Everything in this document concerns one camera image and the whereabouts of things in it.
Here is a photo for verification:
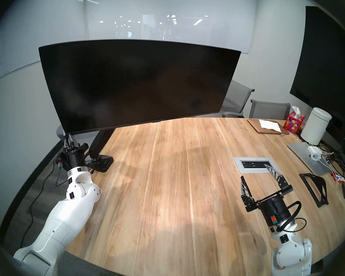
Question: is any glass whiteboard without writing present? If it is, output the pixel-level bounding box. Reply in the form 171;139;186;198
85;0;258;54

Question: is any black cable bundle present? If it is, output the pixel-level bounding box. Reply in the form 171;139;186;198
319;142;345;178

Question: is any black wall television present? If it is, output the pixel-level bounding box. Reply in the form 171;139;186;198
290;6;345;132

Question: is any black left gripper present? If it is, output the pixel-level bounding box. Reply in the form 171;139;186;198
60;134;89;171

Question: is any silver closed laptop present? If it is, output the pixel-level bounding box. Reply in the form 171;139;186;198
287;142;334;176

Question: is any black folding laptop stand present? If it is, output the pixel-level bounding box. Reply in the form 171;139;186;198
299;173;329;208

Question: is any glass whiteboard with writing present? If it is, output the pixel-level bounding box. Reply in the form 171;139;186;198
0;0;88;86

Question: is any grey mesh office chair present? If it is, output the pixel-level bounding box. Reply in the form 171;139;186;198
249;99;291;120
56;124;99;156
220;80;255;118

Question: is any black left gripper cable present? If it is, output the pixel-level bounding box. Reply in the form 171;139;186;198
55;156;68;187

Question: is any colourful floral tissue box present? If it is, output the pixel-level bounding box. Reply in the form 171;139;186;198
283;106;305;134

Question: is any white power adapter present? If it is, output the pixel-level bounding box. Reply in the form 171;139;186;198
307;145;322;161

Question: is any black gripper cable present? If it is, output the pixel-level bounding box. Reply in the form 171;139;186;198
276;201;307;233
55;156;68;187

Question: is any silver table outlet box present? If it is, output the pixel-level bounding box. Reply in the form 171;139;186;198
233;157;280;174

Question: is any black monitor arm base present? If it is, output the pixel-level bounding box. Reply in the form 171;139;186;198
86;155;114;173

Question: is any white cylindrical canister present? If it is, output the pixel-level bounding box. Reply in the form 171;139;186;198
300;107;332;146

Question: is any white charger cable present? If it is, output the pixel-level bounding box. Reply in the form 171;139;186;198
310;153;341;189

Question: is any black curved wide monitor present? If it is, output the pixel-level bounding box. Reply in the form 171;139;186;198
39;39;242;135

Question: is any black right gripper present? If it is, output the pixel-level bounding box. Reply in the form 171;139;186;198
241;164;294;226

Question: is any black floor cable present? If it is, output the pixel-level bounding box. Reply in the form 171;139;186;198
19;163;61;250

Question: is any brown leather desk pad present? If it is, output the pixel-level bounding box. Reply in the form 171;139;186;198
247;119;290;135

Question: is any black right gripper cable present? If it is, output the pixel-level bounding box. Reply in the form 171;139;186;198
276;201;307;233

